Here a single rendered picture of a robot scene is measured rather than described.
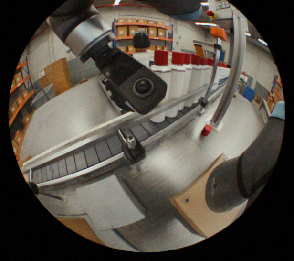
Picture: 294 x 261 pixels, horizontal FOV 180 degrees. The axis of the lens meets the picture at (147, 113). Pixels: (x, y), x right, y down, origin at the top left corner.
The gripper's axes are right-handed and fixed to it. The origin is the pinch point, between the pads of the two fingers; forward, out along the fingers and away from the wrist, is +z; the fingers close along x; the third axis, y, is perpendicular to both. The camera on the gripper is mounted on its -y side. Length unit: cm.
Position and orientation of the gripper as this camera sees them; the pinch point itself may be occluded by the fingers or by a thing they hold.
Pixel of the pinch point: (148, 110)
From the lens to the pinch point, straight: 25.1
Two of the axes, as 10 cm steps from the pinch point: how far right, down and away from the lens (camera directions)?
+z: 4.0, 4.7, 7.9
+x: -7.2, 7.0, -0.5
